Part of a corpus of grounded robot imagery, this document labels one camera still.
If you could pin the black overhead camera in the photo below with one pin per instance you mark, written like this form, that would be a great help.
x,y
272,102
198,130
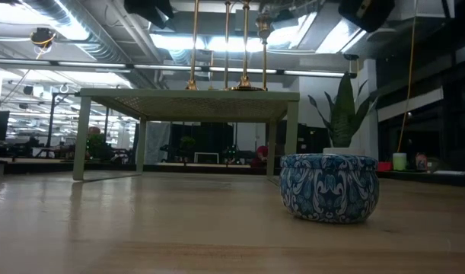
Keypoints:
x,y
43,37

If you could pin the white ceiling box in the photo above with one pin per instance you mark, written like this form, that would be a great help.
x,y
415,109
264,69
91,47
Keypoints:
x,y
426,9

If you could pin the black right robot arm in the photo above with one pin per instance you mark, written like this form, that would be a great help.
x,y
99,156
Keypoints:
x,y
369,17

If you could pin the silver ventilation duct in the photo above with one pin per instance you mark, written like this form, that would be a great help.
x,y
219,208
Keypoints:
x,y
106,49

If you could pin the white rectangular frame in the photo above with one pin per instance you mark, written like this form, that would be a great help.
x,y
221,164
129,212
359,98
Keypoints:
x,y
206,153

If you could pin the bright ceiling light panel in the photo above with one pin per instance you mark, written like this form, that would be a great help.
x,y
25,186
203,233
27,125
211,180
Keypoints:
x,y
209,43

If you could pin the black aluminium frame rail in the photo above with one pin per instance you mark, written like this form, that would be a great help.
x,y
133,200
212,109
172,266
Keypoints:
x,y
217,171

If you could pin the snake plant in white pot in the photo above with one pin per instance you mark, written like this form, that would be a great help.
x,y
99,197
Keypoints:
x,y
342,122

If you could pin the red box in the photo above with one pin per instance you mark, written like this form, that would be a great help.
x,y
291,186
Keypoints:
x,y
384,166

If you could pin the black low ledge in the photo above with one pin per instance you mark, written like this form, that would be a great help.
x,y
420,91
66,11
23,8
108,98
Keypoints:
x,y
426,180

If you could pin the light green cup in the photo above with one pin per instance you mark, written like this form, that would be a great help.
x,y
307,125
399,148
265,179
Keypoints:
x,y
399,161

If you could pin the black cabinet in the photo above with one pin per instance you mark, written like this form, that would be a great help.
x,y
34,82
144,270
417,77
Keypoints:
x,y
312,141

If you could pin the mint green mesh shelf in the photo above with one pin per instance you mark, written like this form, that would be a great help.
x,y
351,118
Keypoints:
x,y
198,108

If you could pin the short gold candlestick holder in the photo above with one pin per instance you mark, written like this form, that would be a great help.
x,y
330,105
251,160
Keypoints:
x,y
264,57

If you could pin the dark blue ball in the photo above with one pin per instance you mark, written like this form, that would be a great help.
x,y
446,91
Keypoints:
x,y
327,190

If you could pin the small patterned jar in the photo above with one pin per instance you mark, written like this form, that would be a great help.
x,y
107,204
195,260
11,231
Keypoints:
x,y
421,163

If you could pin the grey patterned curtain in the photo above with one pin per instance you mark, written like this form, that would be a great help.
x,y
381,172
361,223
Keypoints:
x,y
158,142

